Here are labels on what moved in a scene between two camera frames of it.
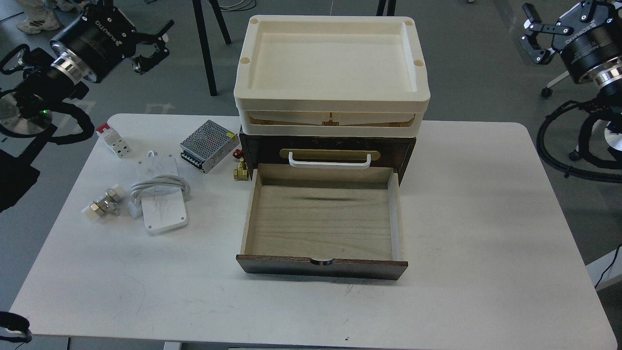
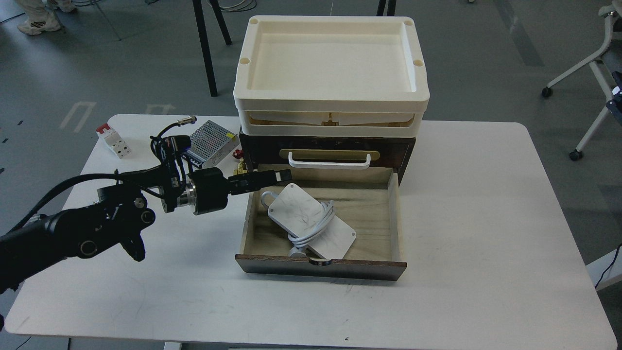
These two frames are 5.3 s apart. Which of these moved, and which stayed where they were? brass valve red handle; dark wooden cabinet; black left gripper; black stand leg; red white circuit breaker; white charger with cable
Moved: black left gripper; white charger with cable
Stayed: brass valve red handle; black stand leg; red white circuit breaker; dark wooden cabinet
